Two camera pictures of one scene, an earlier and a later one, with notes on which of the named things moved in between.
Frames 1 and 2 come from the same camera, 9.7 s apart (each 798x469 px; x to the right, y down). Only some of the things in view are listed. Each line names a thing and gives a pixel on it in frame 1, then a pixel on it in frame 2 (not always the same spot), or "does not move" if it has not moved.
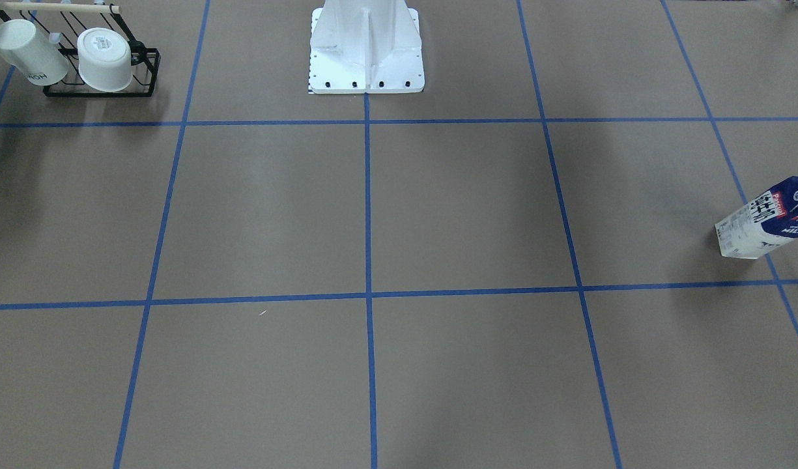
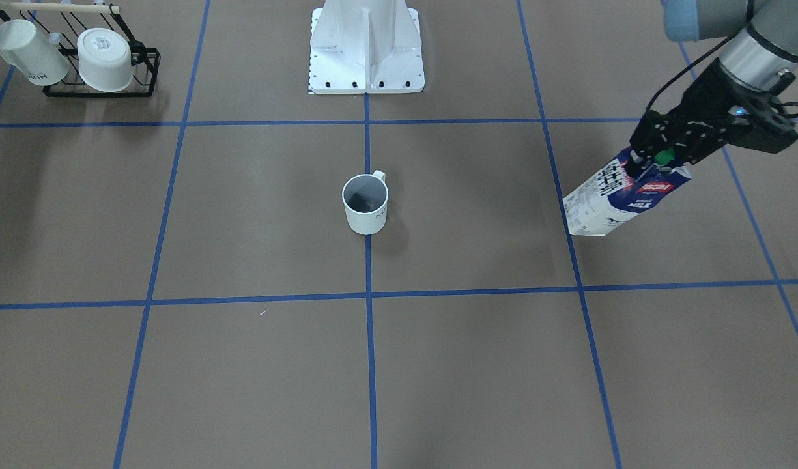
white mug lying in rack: x=19 y=43 does not move
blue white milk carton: x=787 y=212 -> x=613 y=195
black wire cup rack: x=64 y=23 does not move
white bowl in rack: x=105 y=59 does not move
